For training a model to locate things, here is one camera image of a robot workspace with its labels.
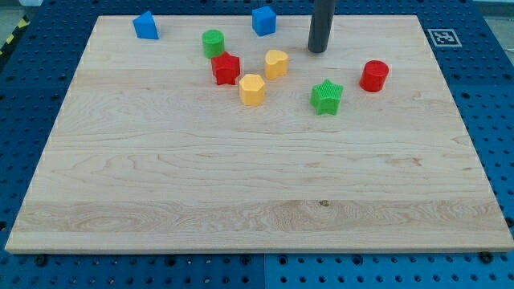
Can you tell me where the blue triangle block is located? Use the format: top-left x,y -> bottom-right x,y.
133,10 -> 159,40

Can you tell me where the yellow black hazard tape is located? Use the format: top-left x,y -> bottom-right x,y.
1,14 -> 31,58

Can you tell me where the white fiducial marker tag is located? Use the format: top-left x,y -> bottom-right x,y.
427,28 -> 462,47

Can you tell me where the green star block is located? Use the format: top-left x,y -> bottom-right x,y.
310,79 -> 344,116

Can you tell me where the green cylinder block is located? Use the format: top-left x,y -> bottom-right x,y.
202,30 -> 225,59

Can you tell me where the red star block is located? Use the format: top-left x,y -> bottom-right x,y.
211,51 -> 240,85

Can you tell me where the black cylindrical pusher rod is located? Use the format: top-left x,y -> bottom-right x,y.
308,0 -> 337,53

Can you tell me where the yellow hexagon block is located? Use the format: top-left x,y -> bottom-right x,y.
239,74 -> 266,106

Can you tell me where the light wooden board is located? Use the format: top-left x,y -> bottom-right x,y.
6,15 -> 513,254

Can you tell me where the red cylinder block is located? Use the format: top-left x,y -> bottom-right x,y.
359,59 -> 390,92

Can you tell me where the yellow heart block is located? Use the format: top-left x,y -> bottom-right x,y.
265,50 -> 289,79

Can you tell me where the blue cube block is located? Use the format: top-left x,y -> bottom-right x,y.
251,6 -> 276,36

